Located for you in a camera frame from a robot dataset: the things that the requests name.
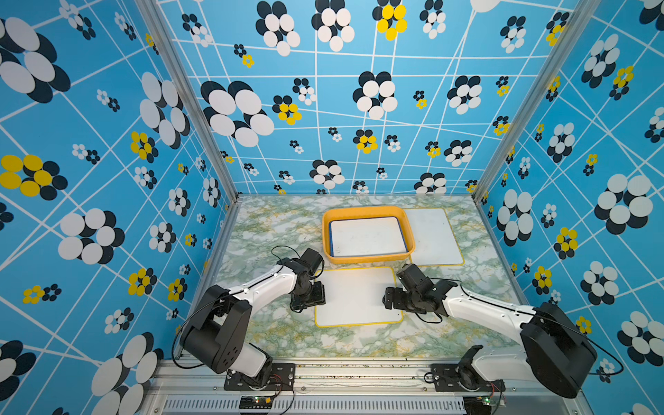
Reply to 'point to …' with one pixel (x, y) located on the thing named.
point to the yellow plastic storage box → (333, 213)
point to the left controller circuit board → (255, 401)
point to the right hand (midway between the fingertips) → (395, 300)
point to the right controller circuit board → (477, 405)
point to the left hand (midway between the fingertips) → (322, 301)
